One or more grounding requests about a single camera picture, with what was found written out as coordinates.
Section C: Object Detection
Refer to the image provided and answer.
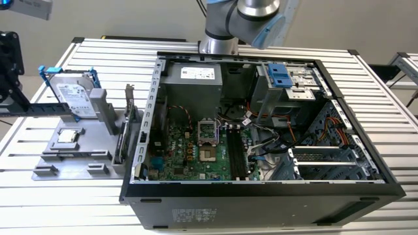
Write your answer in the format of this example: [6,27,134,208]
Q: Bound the black RAM slot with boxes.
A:
[230,127,240,181]
[234,127,244,181]
[239,127,248,181]
[226,127,236,181]

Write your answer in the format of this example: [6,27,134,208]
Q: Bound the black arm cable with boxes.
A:
[194,0,208,16]

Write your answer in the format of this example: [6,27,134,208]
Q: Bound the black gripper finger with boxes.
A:
[0,75,32,111]

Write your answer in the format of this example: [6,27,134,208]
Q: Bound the black cable bundle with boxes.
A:
[249,124,295,158]

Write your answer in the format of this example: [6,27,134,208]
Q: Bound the green motherboard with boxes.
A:
[146,122,261,182]

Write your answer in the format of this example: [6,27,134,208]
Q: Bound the black case fan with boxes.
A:
[154,95,169,134]

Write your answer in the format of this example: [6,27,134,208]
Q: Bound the wire bundle with white tags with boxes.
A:
[216,107,263,128]

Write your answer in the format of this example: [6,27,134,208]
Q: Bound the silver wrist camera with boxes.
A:
[0,0,53,21]

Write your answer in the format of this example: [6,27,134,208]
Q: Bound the RAM stick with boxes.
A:
[41,151,109,158]
[0,102,74,117]

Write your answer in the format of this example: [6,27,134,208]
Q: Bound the hard disk in blue carrier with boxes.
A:
[37,64,104,122]

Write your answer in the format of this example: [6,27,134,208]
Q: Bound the grey power supply unit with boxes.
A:
[158,61,224,121]

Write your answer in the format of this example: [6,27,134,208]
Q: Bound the grey parts rack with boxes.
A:
[30,88,145,182]

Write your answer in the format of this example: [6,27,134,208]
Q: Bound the blue plastic drive bracket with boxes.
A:
[265,62,293,88]

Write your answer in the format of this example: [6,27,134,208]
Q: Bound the orange wire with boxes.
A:
[245,102,297,143]

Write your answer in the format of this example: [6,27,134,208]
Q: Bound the red yellow power wires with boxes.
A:
[317,117,352,149]

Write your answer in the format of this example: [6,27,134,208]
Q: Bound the CPU socket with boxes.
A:
[198,146,218,163]

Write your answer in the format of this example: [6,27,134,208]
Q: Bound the black PC case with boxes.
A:
[118,50,407,231]

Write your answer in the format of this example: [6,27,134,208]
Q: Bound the silver disk bay cage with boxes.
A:
[249,61,327,126]

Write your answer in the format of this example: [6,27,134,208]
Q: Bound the twisted coloured fan wire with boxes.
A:
[166,105,193,129]

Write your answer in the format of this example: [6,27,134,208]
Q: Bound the metal slat side table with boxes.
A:
[384,50,418,109]

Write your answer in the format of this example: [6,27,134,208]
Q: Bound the silver CPU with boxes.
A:
[57,129,81,143]

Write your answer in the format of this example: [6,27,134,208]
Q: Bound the wire locking lever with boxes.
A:
[213,121,221,146]

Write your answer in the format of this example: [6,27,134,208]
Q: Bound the graphics card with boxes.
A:
[112,83,137,165]

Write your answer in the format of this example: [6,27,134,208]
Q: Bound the metal socket cover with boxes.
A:
[197,117,218,145]

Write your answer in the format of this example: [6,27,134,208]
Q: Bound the grey perforated disk bay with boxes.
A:
[288,144,385,182]

